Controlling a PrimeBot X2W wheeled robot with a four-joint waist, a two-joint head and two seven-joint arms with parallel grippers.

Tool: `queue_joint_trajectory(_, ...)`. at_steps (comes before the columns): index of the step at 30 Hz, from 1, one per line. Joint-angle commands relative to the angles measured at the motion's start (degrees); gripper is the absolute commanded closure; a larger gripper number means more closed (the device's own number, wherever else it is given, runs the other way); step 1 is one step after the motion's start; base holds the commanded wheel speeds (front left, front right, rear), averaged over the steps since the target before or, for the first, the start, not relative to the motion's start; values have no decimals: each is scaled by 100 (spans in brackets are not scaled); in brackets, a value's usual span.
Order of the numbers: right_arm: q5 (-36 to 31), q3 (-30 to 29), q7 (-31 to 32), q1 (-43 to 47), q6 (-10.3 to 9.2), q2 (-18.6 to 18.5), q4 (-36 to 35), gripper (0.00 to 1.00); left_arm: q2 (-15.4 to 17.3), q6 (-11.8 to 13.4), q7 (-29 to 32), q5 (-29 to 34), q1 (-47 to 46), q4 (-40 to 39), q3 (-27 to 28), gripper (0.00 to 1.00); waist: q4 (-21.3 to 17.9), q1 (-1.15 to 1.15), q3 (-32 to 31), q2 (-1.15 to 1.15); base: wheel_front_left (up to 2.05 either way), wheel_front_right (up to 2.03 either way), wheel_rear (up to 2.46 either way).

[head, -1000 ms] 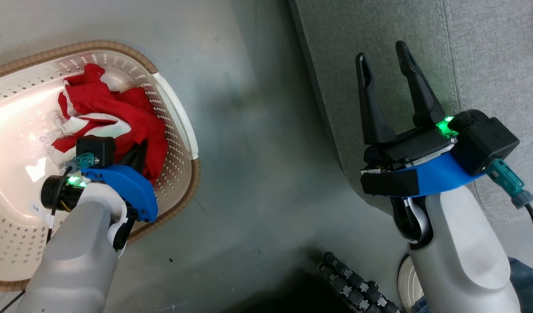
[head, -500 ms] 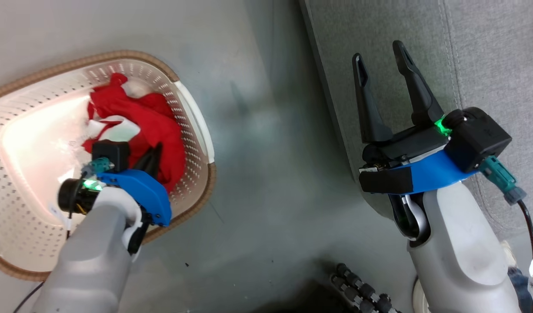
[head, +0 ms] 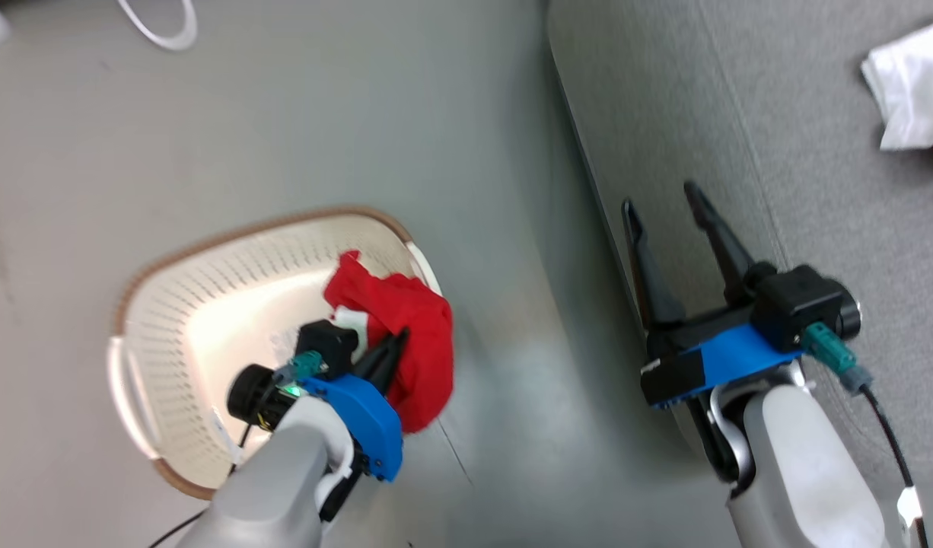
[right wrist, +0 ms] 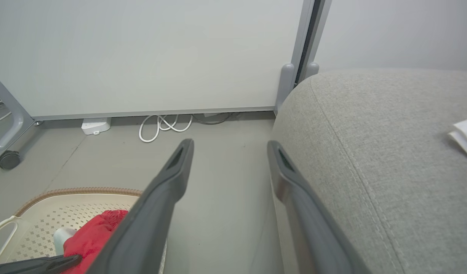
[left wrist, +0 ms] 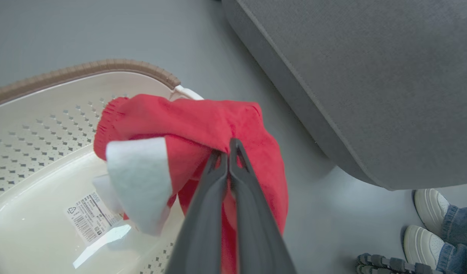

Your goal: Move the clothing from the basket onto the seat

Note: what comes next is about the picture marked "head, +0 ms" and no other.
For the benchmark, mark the grey fabric sofa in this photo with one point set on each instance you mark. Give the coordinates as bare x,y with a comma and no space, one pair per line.
816,152

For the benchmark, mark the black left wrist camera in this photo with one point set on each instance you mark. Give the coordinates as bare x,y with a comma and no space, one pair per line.
329,342

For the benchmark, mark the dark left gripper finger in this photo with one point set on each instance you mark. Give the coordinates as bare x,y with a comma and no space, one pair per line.
377,364
396,365

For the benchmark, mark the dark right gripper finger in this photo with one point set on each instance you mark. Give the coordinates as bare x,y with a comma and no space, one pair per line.
649,281
721,243

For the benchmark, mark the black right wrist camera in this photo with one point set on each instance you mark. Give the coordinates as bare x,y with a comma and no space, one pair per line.
801,304

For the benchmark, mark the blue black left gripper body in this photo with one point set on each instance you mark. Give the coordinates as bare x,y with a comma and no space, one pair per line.
367,426

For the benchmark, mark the red cloth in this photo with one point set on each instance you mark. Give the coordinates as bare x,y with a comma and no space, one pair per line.
421,327

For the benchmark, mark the white cloth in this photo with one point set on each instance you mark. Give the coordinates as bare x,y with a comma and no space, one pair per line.
915,84

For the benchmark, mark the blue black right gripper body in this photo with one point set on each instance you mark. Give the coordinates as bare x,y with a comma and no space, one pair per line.
733,354

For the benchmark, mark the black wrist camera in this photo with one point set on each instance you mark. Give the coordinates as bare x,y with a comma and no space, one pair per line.
329,342
801,304

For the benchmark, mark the cream plastic laundry basket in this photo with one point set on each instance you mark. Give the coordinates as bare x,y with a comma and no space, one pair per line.
208,304

